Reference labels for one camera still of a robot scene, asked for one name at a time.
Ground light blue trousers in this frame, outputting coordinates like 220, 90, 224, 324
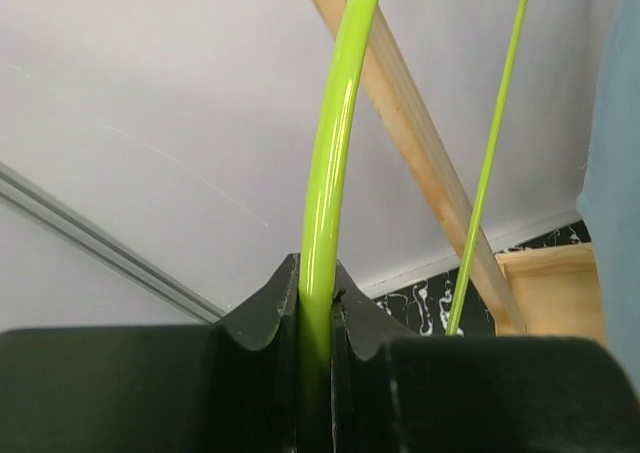
577, 0, 639, 386

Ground wooden clothes rack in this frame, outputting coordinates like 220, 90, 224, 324
303, 0, 606, 343

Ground green plastic hanger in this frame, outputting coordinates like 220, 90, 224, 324
298, 0, 528, 452

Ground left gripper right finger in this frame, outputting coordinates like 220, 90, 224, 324
331, 267, 639, 452

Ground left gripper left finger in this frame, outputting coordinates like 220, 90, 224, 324
1, 254, 299, 452

